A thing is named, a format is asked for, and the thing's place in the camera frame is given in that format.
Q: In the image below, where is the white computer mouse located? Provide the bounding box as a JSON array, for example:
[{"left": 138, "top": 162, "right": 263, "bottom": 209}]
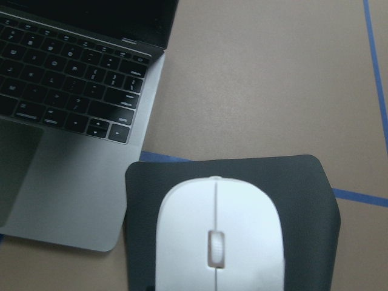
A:
[{"left": 155, "top": 176, "right": 286, "bottom": 290}]

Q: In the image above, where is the grey laptop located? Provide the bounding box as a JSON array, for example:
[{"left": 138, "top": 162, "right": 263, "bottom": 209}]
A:
[{"left": 1, "top": 1, "right": 178, "bottom": 252}]

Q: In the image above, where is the black mouse pad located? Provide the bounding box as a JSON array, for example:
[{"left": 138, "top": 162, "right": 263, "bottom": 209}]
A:
[{"left": 125, "top": 155, "right": 341, "bottom": 290}]

